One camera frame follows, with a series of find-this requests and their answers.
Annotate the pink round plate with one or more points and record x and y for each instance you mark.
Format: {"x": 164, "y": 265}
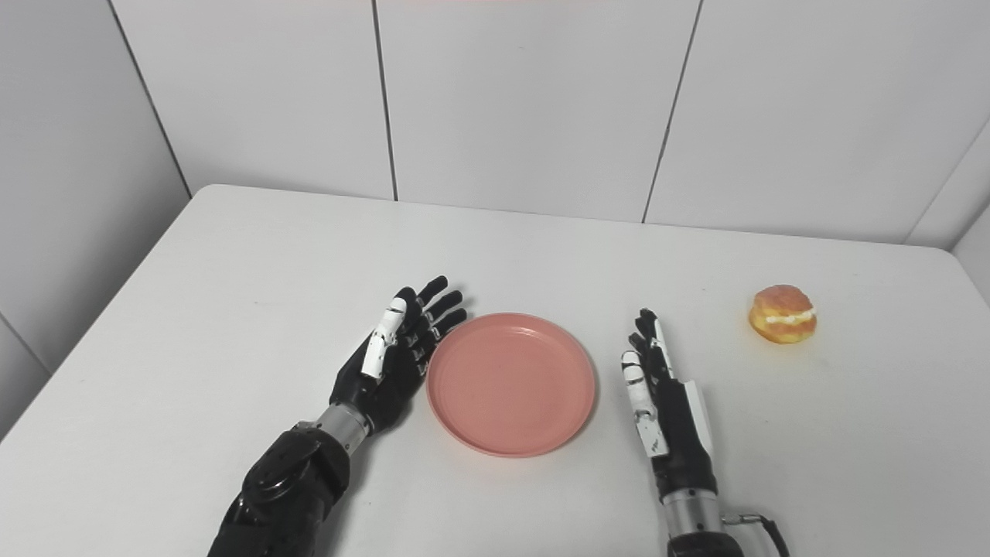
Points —
{"x": 510, "y": 384}

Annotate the golden cream puff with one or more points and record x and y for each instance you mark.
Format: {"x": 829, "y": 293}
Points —
{"x": 783, "y": 316}

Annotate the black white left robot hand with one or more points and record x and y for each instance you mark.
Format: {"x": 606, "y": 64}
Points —
{"x": 387, "y": 379}

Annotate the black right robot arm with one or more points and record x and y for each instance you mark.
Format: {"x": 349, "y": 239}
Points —
{"x": 696, "y": 526}

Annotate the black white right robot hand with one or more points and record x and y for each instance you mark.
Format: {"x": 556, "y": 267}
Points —
{"x": 681, "y": 433}

